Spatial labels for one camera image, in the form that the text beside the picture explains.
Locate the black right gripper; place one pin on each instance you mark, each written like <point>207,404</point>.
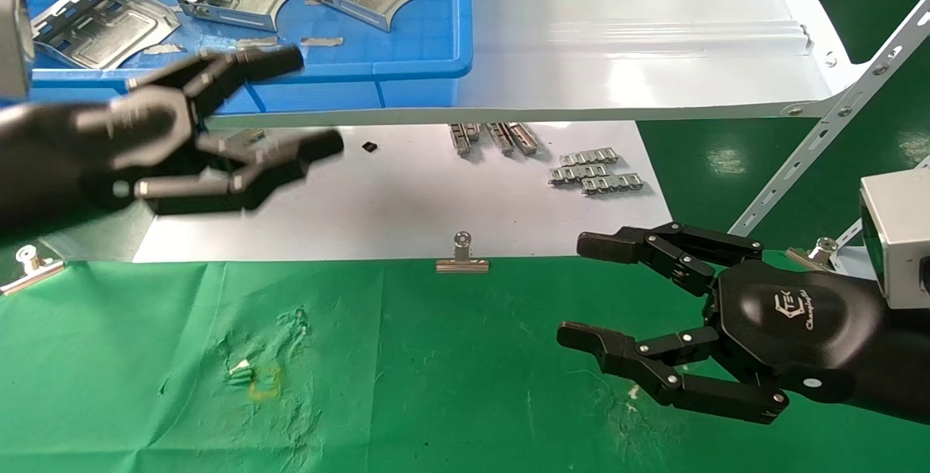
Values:
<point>799,328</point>

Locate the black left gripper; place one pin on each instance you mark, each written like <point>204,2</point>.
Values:
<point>65,153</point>

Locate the small metal clip strip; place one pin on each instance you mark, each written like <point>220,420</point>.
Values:
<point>614,183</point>
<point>251,137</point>
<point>590,157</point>
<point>577,174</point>
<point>523,137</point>
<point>499,137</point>
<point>463,137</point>

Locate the brown tape scrap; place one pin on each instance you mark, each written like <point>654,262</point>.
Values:
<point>256,42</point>
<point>322,41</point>

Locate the small black chip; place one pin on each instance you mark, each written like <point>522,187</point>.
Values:
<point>370,147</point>

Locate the silver binder clip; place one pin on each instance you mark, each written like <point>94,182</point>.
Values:
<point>33,269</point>
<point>817,251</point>
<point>463,264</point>

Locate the white board sheet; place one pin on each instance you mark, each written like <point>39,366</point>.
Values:
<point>407,204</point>

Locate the blue plastic bin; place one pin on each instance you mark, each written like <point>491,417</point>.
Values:
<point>414,30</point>

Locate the green table cloth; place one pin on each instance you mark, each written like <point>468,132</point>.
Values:
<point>436,371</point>

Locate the perforated steel angle bar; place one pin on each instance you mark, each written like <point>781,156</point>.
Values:
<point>821,139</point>

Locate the white shelf panel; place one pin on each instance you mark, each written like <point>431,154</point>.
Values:
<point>617,30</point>

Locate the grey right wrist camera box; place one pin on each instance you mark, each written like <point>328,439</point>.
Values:
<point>901,240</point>

